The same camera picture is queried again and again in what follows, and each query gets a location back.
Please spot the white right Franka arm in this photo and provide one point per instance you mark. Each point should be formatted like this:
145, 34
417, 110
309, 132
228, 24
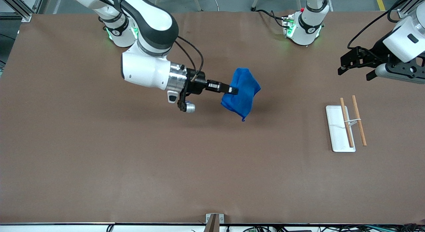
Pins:
146, 69

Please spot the blue microfibre towel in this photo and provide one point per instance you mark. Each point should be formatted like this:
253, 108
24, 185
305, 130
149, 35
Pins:
242, 90

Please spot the white rack with wooden rods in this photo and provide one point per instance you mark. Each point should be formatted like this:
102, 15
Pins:
338, 129

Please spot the grey metal stand legs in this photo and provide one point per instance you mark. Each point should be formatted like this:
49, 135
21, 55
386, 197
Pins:
255, 2

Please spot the aluminium frame profile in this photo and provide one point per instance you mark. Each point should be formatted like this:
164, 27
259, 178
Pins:
402, 13
20, 11

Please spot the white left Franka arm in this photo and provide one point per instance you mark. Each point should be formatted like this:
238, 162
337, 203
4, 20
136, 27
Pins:
307, 22

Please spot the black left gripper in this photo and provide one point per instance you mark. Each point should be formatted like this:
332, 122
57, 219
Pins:
376, 52

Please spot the grey metal table bracket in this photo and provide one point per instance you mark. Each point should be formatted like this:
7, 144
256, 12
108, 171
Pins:
209, 218

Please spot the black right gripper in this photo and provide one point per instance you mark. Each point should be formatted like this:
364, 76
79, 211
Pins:
196, 85

